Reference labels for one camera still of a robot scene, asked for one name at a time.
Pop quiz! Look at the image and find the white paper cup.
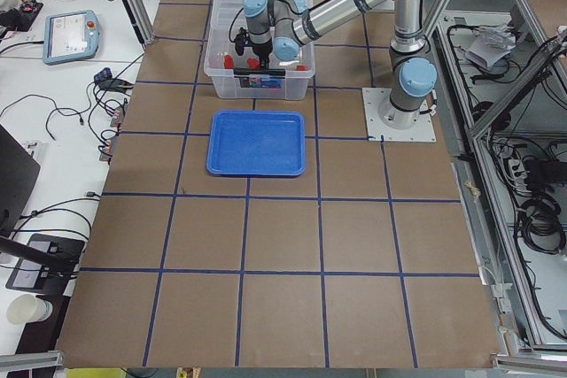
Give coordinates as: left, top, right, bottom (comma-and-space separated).
6, 294, 53, 325

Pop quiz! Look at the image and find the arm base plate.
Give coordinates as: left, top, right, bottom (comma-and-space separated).
362, 88, 437, 143

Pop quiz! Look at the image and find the teach pendant tablet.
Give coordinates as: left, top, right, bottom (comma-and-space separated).
43, 10, 100, 66

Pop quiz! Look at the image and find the blue plastic tray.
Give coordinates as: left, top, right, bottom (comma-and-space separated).
206, 110, 306, 177

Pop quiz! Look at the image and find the clear plastic storage box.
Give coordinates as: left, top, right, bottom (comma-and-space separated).
204, 29, 315, 100

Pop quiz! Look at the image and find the black laptop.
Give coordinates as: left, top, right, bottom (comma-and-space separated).
0, 127, 41, 236

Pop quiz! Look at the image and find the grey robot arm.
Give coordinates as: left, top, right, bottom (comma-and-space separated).
232, 0, 438, 130

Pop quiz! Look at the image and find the black monitor stand base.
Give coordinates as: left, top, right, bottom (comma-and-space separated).
1, 233, 86, 295

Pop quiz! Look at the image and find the black box latch handle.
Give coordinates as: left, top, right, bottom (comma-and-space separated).
233, 68, 286, 78

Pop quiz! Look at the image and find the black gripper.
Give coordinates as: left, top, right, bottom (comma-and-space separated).
252, 40, 273, 64

